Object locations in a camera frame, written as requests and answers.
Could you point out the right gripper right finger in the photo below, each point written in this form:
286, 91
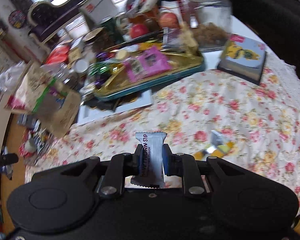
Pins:
185, 167

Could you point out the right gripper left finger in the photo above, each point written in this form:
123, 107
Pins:
120, 166

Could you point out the grey hawthorn strip packet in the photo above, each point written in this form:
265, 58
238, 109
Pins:
150, 169

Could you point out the yellow silver snack packet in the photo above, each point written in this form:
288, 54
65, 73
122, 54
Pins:
219, 146

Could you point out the floral tablecloth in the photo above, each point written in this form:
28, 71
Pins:
261, 121

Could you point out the white plastic tray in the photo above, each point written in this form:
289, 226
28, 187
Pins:
140, 100

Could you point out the kraft paper snack bag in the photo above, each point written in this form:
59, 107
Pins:
47, 98

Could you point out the teal gold snack tray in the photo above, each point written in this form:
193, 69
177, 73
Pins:
108, 74

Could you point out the small glass jar white lid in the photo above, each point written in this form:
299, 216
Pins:
72, 74

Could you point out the pink snack pouch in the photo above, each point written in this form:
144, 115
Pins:
150, 63

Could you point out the yellow dinosaur board book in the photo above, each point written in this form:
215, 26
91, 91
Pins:
243, 57

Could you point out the round dartboard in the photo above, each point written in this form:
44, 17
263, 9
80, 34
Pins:
17, 19

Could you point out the pale red apple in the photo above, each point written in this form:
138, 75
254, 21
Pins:
169, 20

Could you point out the purple chaise lounge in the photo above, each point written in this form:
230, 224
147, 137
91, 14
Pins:
46, 19

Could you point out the large glass jar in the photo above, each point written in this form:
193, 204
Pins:
210, 22

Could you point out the white desk calendar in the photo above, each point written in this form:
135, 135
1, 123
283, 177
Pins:
97, 10

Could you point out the black leather sofa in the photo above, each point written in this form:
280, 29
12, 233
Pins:
277, 22

